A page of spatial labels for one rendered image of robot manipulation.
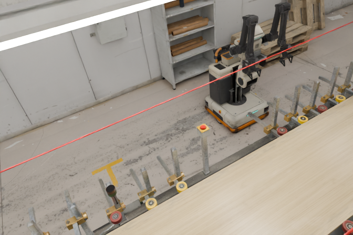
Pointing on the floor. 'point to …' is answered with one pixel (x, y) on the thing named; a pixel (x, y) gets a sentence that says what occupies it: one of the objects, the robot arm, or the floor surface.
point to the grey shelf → (196, 58)
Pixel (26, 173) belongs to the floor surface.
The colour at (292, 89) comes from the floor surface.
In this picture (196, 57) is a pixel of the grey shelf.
